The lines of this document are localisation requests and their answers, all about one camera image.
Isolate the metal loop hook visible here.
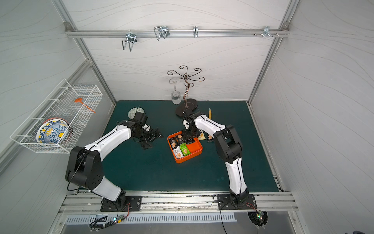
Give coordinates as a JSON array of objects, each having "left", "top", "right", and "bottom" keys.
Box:
[{"left": 153, "top": 26, "right": 170, "bottom": 41}]

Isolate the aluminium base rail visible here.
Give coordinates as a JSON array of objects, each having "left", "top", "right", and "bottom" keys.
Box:
[{"left": 58, "top": 191, "right": 299, "bottom": 215}]

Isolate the metal bracket hook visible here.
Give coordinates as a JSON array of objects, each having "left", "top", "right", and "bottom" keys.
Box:
[{"left": 253, "top": 26, "right": 279, "bottom": 38}]

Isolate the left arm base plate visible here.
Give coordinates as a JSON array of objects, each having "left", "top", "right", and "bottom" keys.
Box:
[{"left": 100, "top": 196, "right": 142, "bottom": 212}]

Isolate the white vented cable duct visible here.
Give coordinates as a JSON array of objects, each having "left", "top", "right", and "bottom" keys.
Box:
[{"left": 65, "top": 212, "right": 237, "bottom": 225}]

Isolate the small metal hook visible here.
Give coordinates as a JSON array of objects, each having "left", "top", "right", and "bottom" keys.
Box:
[{"left": 193, "top": 26, "right": 199, "bottom": 38}]

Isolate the dark metal cup stand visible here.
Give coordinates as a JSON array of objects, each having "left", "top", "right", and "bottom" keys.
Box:
[{"left": 167, "top": 65, "right": 205, "bottom": 118}]

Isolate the metal double hook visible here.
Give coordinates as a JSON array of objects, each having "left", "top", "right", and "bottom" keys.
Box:
[{"left": 122, "top": 30, "right": 137, "bottom": 52}]

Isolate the white cookie packet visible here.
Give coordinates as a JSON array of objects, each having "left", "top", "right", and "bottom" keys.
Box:
[{"left": 173, "top": 147, "right": 184, "bottom": 159}]

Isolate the black cookie packet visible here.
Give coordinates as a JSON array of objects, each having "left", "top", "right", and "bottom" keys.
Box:
[
  {"left": 168, "top": 137, "right": 178, "bottom": 150},
  {"left": 176, "top": 134, "right": 186, "bottom": 145},
  {"left": 207, "top": 135, "right": 214, "bottom": 142}
]

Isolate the orange storage box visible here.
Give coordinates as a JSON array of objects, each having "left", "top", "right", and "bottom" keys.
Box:
[{"left": 167, "top": 131, "right": 203, "bottom": 164}]

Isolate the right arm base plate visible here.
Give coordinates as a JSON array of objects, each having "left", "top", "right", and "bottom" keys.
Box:
[{"left": 213, "top": 194, "right": 258, "bottom": 210}]

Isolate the aluminium top rail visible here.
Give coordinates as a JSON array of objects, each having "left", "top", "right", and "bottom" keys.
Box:
[{"left": 65, "top": 28, "right": 291, "bottom": 39}]

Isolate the blue yellow patterned plate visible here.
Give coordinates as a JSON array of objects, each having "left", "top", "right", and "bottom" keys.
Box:
[{"left": 36, "top": 118, "right": 69, "bottom": 144}]

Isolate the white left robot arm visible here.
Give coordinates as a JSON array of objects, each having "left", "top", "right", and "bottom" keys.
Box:
[{"left": 65, "top": 121, "right": 162, "bottom": 202}]

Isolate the yellow cookie packet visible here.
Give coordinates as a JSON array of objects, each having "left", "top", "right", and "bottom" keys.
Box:
[{"left": 198, "top": 130, "right": 206, "bottom": 140}]

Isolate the clear wine glass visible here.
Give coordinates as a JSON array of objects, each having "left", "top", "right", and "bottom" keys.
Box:
[{"left": 169, "top": 79, "right": 181, "bottom": 105}]

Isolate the yellow plastic knife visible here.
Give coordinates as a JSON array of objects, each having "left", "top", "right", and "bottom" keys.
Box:
[{"left": 208, "top": 108, "right": 212, "bottom": 120}]

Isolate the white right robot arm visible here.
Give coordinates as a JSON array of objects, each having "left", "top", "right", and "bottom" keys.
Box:
[{"left": 183, "top": 111, "right": 248, "bottom": 199}]

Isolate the white wire basket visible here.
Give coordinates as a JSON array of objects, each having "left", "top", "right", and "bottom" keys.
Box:
[{"left": 10, "top": 80, "right": 103, "bottom": 154}]

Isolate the green patterned bowl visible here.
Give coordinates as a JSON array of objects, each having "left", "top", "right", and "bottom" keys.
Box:
[{"left": 128, "top": 107, "right": 145, "bottom": 119}]

